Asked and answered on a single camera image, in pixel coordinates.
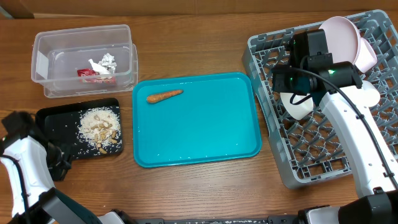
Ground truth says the white napkin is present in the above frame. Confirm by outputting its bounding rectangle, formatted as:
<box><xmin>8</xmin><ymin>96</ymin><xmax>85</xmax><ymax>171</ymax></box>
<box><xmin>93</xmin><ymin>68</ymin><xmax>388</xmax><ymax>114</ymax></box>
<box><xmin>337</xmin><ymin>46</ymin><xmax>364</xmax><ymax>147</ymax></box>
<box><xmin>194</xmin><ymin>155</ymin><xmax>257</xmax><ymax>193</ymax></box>
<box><xmin>88</xmin><ymin>59</ymin><xmax>110</xmax><ymax>75</ymax></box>

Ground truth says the small white cup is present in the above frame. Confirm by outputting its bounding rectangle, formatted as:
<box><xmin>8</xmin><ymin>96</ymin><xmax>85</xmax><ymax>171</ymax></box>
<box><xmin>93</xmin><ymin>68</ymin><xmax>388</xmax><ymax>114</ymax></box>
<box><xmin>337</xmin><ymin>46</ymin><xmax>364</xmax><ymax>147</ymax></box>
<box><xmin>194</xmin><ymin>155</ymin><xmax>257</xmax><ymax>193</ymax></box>
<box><xmin>348</xmin><ymin>80</ymin><xmax>381</xmax><ymax>108</ymax></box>

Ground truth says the pink shallow bowl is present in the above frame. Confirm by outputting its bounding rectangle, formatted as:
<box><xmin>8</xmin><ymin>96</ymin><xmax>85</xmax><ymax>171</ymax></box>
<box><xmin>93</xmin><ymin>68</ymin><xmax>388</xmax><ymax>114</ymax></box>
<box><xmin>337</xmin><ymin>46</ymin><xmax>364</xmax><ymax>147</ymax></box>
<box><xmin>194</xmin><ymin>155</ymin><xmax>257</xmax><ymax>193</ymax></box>
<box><xmin>354</xmin><ymin>37</ymin><xmax>377</xmax><ymax>73</ymax></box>

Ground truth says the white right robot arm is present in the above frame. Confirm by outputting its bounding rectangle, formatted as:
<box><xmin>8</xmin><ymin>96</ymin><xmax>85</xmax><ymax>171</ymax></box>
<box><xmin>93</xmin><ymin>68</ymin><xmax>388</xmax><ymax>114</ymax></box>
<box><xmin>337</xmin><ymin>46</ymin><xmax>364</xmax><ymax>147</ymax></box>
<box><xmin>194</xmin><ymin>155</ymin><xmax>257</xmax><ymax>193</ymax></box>
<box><xmin>271</xmin><ymin>62</ymin><xmax>397</xmax><ymax>224</ymax></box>

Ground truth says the teal plastic tray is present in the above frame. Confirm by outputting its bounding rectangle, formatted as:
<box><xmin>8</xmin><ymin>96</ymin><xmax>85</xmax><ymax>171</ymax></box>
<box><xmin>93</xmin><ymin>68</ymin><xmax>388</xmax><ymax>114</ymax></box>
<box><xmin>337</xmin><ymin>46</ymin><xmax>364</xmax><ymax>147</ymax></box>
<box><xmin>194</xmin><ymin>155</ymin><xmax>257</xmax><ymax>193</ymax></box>
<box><xmin>132</xmin><ymin>72</ymin><xmax>262</xmax><ymax>168</ymax></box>

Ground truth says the red foil wrapper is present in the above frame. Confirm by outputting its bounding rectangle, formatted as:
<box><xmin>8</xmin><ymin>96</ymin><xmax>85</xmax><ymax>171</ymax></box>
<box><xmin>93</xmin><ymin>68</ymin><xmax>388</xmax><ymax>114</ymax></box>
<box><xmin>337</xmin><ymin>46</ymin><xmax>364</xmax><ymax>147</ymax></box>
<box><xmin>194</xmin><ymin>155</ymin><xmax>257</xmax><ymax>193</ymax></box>
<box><xmin>77</xmin><ymin>68</ymin><xmax>116</xmax><ymax>84</ymax></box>

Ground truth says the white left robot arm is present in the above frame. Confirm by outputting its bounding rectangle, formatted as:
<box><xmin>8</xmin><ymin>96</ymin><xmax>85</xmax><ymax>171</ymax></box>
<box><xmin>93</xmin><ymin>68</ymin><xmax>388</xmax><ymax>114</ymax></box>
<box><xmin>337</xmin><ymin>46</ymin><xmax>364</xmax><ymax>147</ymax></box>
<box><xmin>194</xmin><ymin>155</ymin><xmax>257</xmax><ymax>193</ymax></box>
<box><xmin>1</xmin><ymin>111</ymin><xmax>120</xmax><ymax>223</ymax></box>

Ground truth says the crumpled silver foil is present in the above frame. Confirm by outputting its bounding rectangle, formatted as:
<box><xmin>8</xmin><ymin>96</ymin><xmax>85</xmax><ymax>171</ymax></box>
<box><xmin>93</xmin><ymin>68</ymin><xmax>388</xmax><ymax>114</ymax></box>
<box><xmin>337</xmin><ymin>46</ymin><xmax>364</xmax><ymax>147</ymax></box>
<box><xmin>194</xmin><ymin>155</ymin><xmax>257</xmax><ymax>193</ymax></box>
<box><xmin>98</xmin><ymin>53</ymin><xmax>117</xmax><ymax>73</ymax></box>

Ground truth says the clear plastic bin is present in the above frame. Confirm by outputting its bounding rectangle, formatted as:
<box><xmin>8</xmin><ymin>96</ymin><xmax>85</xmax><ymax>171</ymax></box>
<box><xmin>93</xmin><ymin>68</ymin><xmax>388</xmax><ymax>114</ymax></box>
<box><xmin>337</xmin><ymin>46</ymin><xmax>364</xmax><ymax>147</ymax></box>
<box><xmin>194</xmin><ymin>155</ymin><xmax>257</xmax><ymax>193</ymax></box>
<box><xmin>31</xmin><ymin>24</ymin><xmax>138</xmax><ymax>98</ymax></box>

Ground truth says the cream bowl with food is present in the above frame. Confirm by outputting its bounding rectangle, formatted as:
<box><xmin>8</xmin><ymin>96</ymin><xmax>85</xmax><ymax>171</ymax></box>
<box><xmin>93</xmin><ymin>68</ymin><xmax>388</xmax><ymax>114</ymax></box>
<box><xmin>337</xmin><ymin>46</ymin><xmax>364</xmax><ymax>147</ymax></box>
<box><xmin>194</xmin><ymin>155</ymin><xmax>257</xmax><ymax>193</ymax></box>
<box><xmin>280</xmin><ymin>93</ymin><xmax>314</xmax><ymax>120</ymax></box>

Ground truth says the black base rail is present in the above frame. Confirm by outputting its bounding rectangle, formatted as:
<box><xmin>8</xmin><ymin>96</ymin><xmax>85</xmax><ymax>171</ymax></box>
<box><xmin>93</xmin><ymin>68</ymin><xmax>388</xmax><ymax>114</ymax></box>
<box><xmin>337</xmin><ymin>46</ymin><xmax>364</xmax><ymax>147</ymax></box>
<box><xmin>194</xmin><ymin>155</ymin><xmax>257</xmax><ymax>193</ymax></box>
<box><xmin>102</xmin><ymin>205</ymin><xmax>330</xmax><ymax>224</ymax></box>

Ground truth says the orange carrot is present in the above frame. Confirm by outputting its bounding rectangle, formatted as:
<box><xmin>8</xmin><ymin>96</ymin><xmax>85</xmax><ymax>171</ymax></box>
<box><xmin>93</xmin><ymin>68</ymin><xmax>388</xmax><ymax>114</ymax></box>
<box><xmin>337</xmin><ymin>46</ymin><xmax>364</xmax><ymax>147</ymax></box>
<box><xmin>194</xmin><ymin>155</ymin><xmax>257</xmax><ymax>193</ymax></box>
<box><xmin>147</xmin><ymin>90</ymin><xmax>183</xmax><ymax>104</ymax></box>

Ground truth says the rice and peanut pile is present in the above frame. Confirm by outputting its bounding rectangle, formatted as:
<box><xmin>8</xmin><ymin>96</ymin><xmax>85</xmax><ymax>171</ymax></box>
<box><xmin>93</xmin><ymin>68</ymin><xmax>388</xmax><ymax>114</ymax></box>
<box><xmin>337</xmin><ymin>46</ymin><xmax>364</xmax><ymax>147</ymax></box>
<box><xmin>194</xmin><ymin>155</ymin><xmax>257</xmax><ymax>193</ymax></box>
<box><xmin>76</xmin><ymin>106</ymin><xmax>123</xmax><ymax>159</ymax></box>

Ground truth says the black rectangular tray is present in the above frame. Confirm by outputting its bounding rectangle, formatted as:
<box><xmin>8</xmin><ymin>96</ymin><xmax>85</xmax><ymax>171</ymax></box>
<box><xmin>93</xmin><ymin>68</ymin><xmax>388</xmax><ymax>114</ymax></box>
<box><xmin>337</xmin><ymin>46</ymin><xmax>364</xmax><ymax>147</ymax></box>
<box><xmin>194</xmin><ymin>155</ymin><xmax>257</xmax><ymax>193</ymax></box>
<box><xmin>35</xmin><ymin>98</ymin><xmax>120</xmax><ymax>160</ymax></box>

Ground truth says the grey dishwasher rack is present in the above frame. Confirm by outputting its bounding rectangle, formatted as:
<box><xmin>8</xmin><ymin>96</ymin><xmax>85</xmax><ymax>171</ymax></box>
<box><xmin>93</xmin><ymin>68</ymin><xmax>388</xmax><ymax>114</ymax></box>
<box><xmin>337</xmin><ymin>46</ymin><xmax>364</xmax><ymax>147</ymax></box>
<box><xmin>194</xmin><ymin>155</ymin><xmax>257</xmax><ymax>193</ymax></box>
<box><xmin>242</xmin><ymin>9</ymin><xmax>397</xmax><ymax>189</ymax></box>

